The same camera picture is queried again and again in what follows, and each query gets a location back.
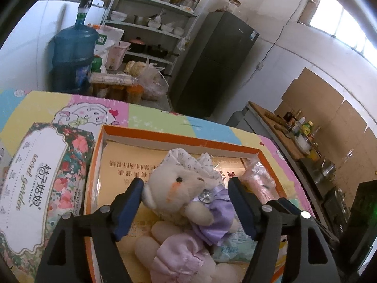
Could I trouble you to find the black pan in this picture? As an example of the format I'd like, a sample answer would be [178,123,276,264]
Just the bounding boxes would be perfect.
[147,44,180,59]

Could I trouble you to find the metal kettle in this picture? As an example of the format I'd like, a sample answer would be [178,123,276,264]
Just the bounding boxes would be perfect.
[319,158,337,181]

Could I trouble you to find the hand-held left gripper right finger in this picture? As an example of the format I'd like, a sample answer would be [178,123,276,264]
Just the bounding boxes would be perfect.
[227,179,338,283]

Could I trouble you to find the white sack green label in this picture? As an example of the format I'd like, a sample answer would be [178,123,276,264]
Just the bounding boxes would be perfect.
[94,25,126,73]

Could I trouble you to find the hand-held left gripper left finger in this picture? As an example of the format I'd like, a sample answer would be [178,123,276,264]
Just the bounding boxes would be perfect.
[34,178,145,283]

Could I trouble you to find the colourful printed blanket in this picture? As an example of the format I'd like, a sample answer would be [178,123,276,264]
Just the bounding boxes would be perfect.
[0,90,316,283]

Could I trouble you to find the cardboard sheets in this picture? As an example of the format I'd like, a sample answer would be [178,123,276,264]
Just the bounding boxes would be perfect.
[273,67,377,185]

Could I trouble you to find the pink plastic basket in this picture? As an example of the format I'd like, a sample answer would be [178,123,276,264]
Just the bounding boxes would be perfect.
[107,41,131,72]

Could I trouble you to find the black pot red lid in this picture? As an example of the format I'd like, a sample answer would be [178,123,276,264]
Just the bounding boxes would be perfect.
[129,37,147,53]

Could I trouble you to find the white bowl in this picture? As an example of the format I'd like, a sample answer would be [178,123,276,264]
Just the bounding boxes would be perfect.
[294,136,313,154]

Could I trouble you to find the orange cardboard box tray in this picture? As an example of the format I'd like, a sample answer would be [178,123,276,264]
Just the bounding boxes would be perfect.
[84,124,299,283]

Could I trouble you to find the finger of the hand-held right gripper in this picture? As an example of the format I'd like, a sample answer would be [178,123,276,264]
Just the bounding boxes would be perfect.
[277,197,340,244]

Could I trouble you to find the plush bear purple dress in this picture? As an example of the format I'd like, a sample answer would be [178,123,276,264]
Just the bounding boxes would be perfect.
[141,148,241,247]

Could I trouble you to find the group of condiment bottles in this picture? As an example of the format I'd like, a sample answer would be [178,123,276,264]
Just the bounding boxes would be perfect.
[283,109,322,142]

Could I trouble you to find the black gas stove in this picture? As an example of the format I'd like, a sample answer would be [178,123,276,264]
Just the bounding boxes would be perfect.
[323,187,349,235]

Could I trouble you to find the plush bear pink dress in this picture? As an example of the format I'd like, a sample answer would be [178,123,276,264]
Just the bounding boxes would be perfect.
[134,221,246,283]

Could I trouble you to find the clear plastic packet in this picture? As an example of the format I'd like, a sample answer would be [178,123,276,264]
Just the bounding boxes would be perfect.
[241,157,281,201]

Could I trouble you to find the white metal shelf rack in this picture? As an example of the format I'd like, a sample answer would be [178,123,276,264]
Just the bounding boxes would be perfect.
[99,0,218,75]

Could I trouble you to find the clear plastic bag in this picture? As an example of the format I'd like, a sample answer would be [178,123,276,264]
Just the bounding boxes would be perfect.
[138,58,169,101]

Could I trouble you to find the blue water jug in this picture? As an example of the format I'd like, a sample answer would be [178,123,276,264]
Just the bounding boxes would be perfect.
[51,0,99,94]

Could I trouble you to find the wrapped flat food pack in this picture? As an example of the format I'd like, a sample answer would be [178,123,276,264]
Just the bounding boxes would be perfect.
[89,72,139,87]

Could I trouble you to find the kitchen counter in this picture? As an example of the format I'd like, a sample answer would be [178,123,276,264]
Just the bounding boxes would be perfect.
[244,100,339,185]

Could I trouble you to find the dark grey refrigerator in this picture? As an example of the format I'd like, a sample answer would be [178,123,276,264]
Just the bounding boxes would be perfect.
[170,11,260,122]

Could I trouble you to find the high wall window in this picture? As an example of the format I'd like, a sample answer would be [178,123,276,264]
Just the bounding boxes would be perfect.
[298,0,377,55]

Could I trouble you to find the orange filled jars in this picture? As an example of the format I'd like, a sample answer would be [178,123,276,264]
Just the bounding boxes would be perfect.
[94,83,144,104]

